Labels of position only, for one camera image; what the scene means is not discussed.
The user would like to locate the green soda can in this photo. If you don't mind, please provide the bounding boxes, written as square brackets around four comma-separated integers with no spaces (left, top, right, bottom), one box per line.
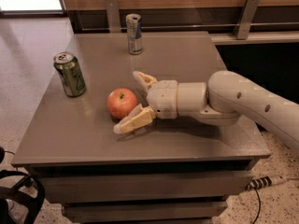
[53,51,87,97]

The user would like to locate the grey upper drawer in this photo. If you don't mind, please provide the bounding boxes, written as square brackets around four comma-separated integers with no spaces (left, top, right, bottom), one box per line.
[41,171,252,203]

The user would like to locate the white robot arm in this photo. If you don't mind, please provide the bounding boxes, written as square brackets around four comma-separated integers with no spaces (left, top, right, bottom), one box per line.
[113,70,299,151]

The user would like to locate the left metal bracket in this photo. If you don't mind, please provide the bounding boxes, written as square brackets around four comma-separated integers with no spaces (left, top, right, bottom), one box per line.
[105,0,121,33]

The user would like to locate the red yellow apple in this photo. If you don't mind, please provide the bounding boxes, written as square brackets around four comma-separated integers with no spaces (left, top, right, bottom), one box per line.
[107,88,137,119]

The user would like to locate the right metal bracket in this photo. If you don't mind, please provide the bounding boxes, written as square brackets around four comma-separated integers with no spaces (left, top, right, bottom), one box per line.
[234,0,260,40]

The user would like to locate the black cable on floor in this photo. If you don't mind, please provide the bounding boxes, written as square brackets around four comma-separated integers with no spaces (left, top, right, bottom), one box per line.
[250,187,262,224]

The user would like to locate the horizontal metal rail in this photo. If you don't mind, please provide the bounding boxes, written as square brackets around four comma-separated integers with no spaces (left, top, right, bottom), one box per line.
[81,21,299,32]

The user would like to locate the grey lower drawer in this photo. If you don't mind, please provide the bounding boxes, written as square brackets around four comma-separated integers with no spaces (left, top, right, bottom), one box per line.
[63,202,227,223]

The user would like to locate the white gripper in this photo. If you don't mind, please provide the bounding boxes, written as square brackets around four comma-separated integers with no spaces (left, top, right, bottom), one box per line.
[113,71,178,134]

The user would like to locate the black white striped cable plug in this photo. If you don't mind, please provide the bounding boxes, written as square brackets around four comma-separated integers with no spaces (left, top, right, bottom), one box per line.
[245,175,287,191]

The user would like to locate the grey drawer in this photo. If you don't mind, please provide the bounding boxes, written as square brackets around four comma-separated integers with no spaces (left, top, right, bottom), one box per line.
[63,202,227,223]
[41,171,252,203]

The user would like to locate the silver blue redbull can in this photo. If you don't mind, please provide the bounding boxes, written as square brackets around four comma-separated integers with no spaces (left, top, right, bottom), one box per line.
[126,13,142,55]

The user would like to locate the metal bracket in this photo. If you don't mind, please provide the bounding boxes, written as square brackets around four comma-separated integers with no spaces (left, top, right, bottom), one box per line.
[234,0,260,40]
[105,0,121,33]

